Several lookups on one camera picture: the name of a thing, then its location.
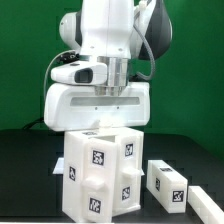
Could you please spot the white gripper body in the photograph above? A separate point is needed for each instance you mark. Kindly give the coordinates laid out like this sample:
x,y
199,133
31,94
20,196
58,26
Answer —
x,y
70,108

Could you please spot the white cabinet box body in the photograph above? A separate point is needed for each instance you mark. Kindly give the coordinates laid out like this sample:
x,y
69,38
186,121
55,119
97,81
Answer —
x,y
74,153

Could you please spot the white cabinet door panel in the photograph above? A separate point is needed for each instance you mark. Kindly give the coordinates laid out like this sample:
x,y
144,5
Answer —
x,y
128,172

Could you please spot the white door panel front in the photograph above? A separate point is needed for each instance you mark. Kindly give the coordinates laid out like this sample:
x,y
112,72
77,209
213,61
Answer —
x,y
99,180

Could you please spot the white cabinet block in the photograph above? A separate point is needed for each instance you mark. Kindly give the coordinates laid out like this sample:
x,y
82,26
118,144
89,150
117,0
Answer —
x,y
167,185

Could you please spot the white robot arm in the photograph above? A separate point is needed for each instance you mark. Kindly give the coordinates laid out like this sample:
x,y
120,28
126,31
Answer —
x,y
96,89

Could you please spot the white marker sheet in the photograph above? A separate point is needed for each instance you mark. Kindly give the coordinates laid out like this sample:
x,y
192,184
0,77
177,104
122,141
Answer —
x,y
59,167

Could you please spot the white bar piece right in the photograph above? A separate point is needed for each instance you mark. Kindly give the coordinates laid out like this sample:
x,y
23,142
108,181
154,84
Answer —
x,y
207,210

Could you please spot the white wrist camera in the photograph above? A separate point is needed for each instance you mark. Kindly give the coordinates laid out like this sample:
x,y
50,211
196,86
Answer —
x,y
80,73

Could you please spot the black camera on stand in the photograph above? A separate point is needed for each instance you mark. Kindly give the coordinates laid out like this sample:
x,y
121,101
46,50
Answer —
x,y
68,57

